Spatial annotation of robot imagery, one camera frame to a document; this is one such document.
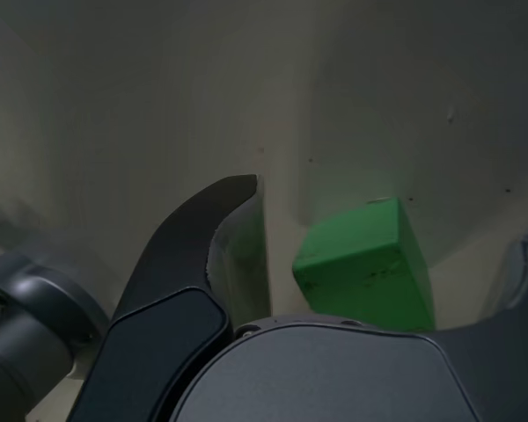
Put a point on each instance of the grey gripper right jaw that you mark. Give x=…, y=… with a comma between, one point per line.
x=334, y=378

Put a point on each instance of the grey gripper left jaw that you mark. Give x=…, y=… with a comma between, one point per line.
x=171, y=264

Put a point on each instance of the green cube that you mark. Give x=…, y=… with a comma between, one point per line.
x=361, y=268

